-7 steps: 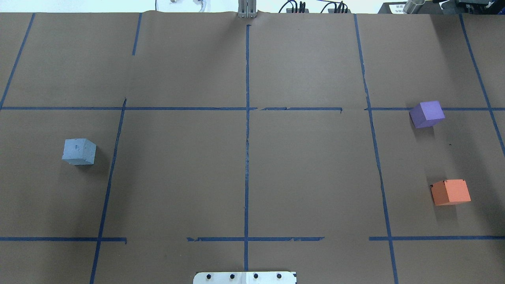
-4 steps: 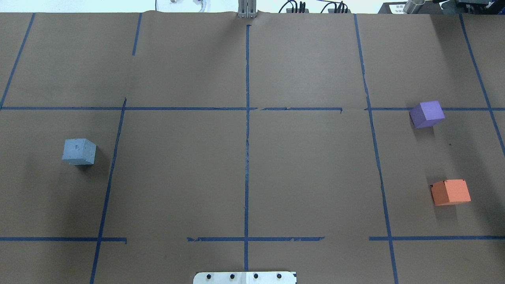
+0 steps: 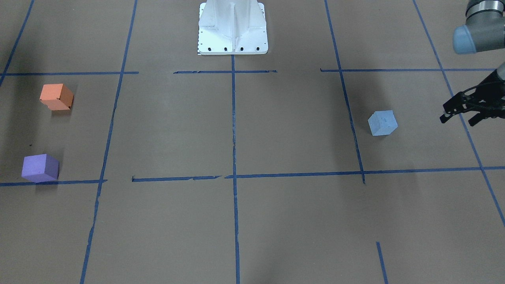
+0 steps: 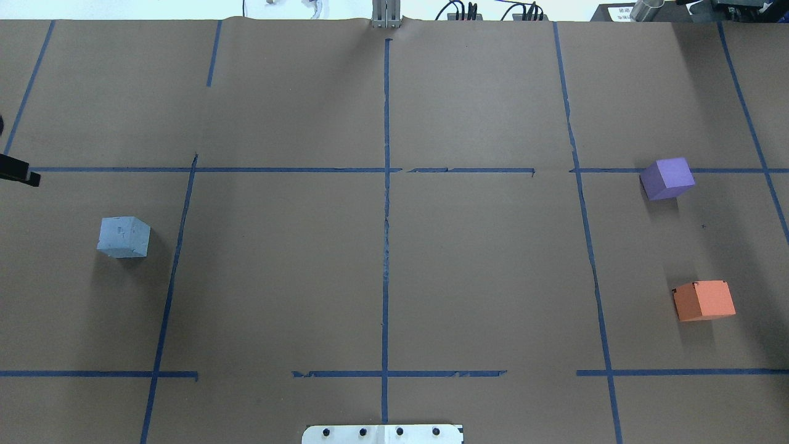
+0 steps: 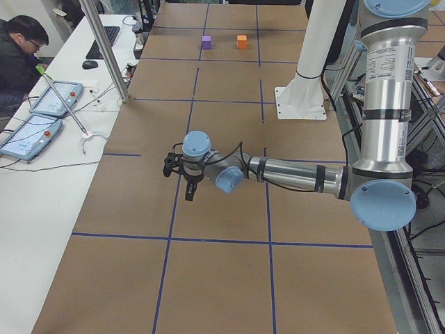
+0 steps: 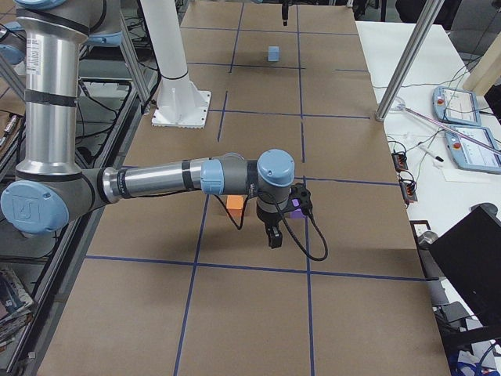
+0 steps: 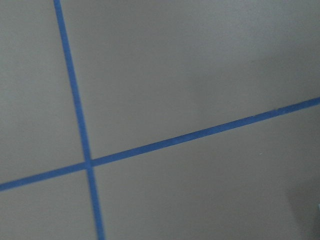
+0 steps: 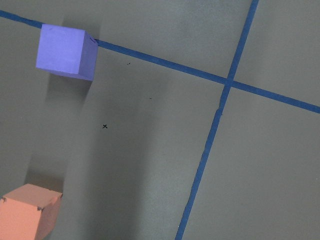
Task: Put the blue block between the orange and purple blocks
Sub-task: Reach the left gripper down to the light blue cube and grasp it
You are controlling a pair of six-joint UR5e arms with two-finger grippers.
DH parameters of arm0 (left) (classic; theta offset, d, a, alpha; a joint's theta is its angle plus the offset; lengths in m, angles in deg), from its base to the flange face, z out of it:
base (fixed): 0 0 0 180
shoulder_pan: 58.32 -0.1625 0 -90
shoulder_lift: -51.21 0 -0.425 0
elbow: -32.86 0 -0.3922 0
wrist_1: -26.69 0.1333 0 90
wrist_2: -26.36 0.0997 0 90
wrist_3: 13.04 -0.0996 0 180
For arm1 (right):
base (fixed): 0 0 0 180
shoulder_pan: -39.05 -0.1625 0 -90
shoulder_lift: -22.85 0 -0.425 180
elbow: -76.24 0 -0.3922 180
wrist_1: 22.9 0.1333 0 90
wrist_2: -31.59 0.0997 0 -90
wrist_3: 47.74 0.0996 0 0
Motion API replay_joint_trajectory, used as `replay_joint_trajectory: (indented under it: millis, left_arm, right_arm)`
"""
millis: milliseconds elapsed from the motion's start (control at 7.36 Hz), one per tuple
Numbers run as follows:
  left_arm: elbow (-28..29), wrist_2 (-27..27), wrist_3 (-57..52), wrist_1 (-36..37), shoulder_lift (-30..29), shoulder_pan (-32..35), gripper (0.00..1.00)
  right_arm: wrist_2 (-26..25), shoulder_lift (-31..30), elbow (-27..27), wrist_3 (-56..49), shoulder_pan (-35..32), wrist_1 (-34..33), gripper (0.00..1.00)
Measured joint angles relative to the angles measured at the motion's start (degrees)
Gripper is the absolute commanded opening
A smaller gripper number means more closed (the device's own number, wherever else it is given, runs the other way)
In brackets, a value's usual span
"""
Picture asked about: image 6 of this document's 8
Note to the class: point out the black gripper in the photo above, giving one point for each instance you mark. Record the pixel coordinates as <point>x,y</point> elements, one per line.
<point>266,217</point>

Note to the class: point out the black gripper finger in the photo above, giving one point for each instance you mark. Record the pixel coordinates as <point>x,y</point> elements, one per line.
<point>285,12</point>

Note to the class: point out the light blue foam block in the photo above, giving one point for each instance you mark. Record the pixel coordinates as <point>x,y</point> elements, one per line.
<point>273,54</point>

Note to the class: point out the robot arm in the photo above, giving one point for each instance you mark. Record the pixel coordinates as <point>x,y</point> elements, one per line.
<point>51,190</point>

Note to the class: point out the purple foam block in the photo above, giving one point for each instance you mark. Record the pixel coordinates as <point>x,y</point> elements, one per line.
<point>297,214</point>

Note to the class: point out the orange foam block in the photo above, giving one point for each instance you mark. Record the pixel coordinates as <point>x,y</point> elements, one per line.
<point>234,204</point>

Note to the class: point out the near black connector box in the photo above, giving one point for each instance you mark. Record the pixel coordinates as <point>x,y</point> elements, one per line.
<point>408,189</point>

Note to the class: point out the black connector box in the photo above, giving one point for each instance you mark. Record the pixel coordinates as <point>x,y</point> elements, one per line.
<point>408,189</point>
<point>400,161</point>

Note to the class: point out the far black connector box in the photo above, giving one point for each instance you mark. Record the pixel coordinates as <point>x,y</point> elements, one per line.
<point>400,161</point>

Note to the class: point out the white marker pen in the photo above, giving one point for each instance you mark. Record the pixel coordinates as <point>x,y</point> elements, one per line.
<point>430,152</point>

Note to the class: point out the far teach pendant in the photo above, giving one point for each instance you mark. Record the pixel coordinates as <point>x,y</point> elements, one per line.
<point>456,106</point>

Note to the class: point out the teach pendant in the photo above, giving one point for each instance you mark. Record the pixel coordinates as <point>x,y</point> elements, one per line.
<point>470,156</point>
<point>456,106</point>

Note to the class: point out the near teach pendant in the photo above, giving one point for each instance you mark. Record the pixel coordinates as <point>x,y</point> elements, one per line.
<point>470,156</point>

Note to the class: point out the wooden beam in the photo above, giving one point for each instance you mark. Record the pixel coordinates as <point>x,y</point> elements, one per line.
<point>483,21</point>

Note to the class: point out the stack of magazines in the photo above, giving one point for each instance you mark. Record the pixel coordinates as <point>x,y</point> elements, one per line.
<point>16,305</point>

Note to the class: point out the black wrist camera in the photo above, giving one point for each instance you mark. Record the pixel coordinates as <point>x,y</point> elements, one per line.
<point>301,199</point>

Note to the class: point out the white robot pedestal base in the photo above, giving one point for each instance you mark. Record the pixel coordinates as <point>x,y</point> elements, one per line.
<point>179,102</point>

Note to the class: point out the aluminium frame post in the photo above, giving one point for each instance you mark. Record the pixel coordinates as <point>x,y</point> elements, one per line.
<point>420,31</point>

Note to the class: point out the metal rod with ring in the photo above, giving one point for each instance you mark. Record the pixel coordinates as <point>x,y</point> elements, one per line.
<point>403,108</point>

